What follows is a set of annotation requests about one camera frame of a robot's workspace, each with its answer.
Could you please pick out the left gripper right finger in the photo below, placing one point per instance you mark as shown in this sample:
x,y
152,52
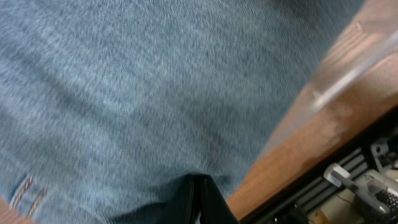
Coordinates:
x,y
213,207

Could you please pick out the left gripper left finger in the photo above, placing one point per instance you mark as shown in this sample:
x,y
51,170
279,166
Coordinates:
x,y
182,209

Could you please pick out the blue denim jeans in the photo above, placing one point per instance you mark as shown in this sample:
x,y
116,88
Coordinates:
x,y
107,105

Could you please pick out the clear plastic storage bin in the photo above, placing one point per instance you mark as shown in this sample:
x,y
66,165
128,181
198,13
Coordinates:
x,y
322,98

